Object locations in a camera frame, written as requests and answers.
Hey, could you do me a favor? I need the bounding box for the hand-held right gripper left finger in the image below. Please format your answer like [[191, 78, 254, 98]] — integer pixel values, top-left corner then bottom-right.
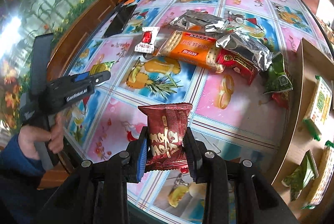
[[37, 126, 149, 224]]

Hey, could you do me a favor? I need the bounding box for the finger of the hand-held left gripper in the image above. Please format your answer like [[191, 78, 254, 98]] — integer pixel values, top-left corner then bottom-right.
[[87, 70, 112, 89], [72, 71, 92, 83]]

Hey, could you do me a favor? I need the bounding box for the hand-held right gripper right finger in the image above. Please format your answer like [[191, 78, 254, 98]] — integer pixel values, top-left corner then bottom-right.
[[183, 126, 300, 224]]

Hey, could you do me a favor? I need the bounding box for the dark red snack packet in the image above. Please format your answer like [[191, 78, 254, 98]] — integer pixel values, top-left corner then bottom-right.
[[138, 103, 193, 172]]

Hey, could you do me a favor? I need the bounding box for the cardboard box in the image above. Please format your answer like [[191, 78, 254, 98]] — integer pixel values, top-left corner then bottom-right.
[[271, 37, 334, 224]]

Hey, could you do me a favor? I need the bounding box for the small green snack packet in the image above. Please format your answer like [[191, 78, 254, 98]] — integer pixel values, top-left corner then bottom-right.
[[262, 53, 294, 95]]

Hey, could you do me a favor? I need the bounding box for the silver foil snack packet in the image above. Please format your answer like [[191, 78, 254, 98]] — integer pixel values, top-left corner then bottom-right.
[[215, 31, 273, 71], [169, 9, 230, 33]]

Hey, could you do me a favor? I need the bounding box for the yellow label cracker packet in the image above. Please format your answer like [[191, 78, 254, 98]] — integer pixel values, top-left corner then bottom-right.
[[303, 75, 333, 141]]

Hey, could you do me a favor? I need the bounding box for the person's left forearm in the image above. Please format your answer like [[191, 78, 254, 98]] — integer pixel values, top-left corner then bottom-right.
[[0, 134, 49, 224]]

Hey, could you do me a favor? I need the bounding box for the person's left hand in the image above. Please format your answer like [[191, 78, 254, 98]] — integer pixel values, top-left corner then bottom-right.
[[18, 112, 65, 162]]

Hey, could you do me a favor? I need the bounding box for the white red snack packet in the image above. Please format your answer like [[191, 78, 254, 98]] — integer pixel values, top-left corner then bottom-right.
[[134, 26, 161, 53]]

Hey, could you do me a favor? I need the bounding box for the black smartphone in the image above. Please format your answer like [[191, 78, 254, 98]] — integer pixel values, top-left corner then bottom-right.
[[103, 3, 138, 38]]

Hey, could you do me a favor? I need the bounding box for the orange cracker packet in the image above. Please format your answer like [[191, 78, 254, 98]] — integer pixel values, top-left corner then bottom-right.
[[158, 30, 225, 73]]

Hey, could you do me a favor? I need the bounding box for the red snack packet gold emblem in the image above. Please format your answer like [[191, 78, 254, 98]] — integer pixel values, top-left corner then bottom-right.
[[216, 48, 259, 85]]

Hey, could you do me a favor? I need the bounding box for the small red snack packet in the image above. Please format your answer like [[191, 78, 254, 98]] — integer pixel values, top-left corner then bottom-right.
[[271, 91, 291, 109]]

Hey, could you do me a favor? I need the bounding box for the flat silver foil snack packet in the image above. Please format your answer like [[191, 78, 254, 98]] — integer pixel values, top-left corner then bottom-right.
[[169, 9, 230, 33]]

